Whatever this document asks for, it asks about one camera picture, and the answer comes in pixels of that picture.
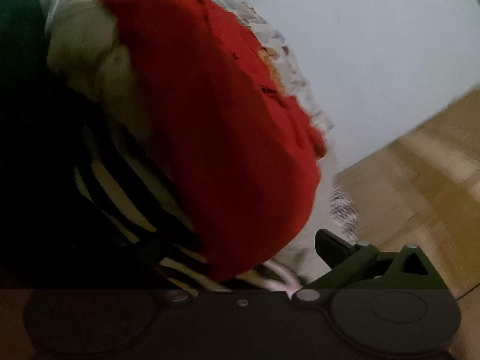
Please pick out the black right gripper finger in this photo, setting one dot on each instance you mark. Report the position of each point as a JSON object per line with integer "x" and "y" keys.
{"x": 365, "y": 265}

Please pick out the red long-sleeve sweater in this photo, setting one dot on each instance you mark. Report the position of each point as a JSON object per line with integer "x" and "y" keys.
{"x": 242, "y": 153}

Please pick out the patterned grey circle-print duvet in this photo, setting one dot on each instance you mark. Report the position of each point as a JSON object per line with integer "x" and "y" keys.
{"x": 298, "y": 261}

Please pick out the wooden plywood wardrobe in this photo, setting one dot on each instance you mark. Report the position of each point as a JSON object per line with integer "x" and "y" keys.
{"x": 423, "y": 189}

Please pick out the black white striped bedsheet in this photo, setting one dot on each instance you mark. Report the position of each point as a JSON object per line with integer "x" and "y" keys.
{"x": 143, "y": 213}

